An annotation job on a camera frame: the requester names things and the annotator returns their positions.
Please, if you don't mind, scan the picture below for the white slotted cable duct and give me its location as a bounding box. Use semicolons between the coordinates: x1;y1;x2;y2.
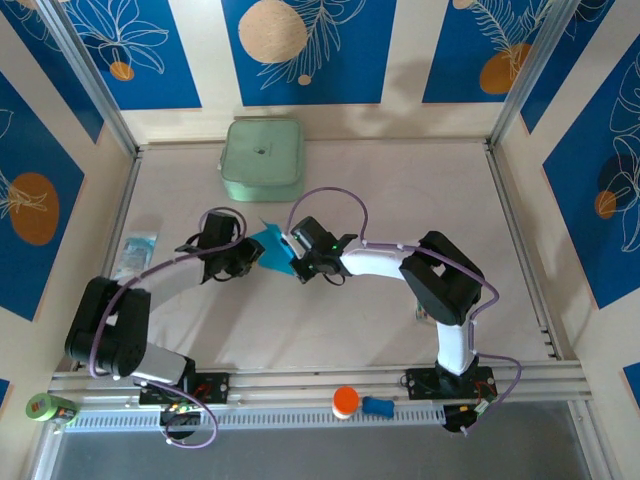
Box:
67;405;446;430

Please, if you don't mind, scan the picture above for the wide aluminium frame rail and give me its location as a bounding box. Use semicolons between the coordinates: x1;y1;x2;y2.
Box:
47;360;596;409

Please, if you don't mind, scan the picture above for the black controller board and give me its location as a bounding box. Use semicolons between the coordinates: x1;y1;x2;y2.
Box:
158;402;202;442
442;402;496;436

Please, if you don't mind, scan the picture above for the blue paper sheet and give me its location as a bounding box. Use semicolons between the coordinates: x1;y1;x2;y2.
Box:
248;217;297;278

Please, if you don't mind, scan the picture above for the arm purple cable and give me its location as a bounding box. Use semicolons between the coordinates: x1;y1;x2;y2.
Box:
287;187;524;436
89;205;247;449

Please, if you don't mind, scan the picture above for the aluminium table side rail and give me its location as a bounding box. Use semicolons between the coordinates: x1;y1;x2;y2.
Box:
69;147;146;374
484;140;561;361

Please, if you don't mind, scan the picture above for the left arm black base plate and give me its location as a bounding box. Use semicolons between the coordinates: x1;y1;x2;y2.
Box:
138;370;231;407

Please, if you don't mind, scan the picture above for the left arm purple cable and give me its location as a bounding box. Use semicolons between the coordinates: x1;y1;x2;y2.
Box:
89;205;247;449

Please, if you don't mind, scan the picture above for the blue floral wall poster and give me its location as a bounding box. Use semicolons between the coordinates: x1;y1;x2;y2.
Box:
221;0;399;107
422;0;556;105
0;69;86;324
519;0;619;135
0;0;106;146
542;47;640;311
47;0;204;112

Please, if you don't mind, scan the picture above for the aluminium frame post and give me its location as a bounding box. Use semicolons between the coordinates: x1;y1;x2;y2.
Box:
34;0;144;159
488;0;586;151

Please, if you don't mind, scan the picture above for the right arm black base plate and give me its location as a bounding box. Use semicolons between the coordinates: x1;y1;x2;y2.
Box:
399;365;497;401

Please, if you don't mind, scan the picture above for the clear plastic wipes packet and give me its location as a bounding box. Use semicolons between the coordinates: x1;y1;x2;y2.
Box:
112;230;159;279

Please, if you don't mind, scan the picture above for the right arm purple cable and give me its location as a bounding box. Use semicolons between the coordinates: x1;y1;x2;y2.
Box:
287;187;524;436

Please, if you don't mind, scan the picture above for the pale green zip case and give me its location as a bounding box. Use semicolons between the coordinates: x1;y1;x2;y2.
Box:
218;117;305;203

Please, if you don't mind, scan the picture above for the green tape roll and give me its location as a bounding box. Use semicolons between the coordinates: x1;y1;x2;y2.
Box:
25;392;57;425

